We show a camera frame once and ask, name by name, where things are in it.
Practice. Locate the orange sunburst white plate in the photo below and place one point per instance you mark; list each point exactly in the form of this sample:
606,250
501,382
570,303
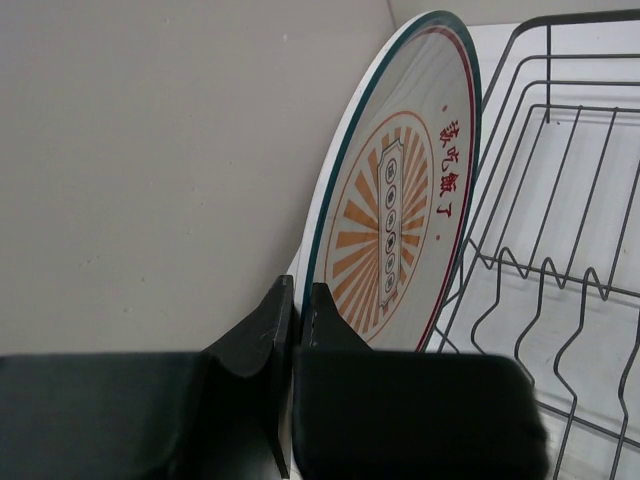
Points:
387,217

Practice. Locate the grey wire dish rack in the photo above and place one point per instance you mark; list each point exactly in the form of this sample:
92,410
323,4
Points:
549,271

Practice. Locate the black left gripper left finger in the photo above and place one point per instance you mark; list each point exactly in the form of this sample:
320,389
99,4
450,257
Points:
217,413

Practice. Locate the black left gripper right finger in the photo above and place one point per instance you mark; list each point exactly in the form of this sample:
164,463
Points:
361,413

